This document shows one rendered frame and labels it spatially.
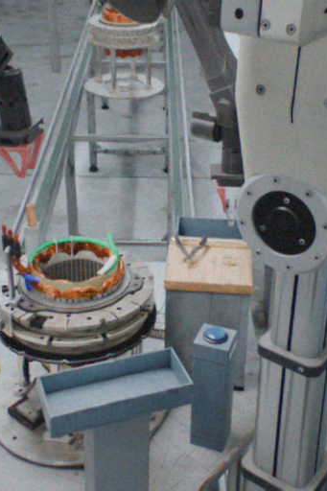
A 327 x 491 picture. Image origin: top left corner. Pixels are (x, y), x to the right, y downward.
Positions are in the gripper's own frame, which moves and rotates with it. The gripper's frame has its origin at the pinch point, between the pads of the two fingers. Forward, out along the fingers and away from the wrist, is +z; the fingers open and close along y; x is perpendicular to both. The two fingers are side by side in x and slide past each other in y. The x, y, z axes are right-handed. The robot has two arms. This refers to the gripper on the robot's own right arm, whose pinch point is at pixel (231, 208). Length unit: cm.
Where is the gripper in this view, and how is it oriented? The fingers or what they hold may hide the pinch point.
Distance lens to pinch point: 162.4
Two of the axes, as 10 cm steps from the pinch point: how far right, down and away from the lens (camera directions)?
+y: -10.0, -0.4, 0.5
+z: -0.1, 8.8, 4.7
